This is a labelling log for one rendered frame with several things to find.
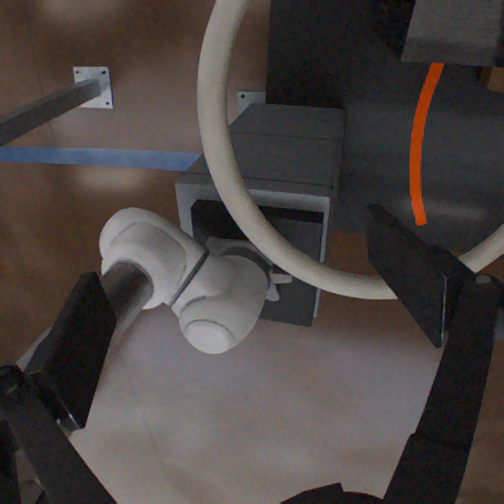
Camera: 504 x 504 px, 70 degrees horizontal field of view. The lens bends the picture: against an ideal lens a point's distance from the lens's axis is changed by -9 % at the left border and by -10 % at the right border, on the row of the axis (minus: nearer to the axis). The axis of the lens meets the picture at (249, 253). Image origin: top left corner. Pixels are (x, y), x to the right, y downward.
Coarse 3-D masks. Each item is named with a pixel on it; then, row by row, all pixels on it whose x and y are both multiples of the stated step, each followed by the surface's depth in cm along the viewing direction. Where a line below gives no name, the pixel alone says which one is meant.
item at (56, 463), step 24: (0, 384) 11; (24, 384) 12; (24, 408) 11; (24, 432) 10; (48, 432) 10; (48, 456) 9; (72, 456) 9; (48, 480) 8; (72, 480) 8; (96, 480) 8
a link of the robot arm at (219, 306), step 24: (216, 264) 86; (240, 264) 91; (192, 288) 82; (216, 288) 82; (240, 288) 85; (264, 288) 93; (192, 312) 80; (216, 312) 80; (240, 312) 82; (192, 336) 82; (216, 336) 80; (240, 336) 83
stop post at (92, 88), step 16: (80, 80) 174; (96, 80) 171; (48, 96) 149; (64, 96) 152; (80, 96) 162; (96, 96) 173; (16, 112) 132; (32, 112) 136; (48, 112) 145; (64, 112) 154; (0, 128) 123; (16, 128) 130; (32, 128) 138; (0, 144) 124
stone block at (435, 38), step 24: (384, 0) 77; (408, 0) 70; (432, 0) 67; (456, 0) 66; (480, 0) 64; (384, 24) 83; (408, 24) 76; (432, 24) 74; (456, 24) 72; (480, 24) 70; (408, 48) 83; (432, 48) 81; (456, 48) 79; (480, 48) 77
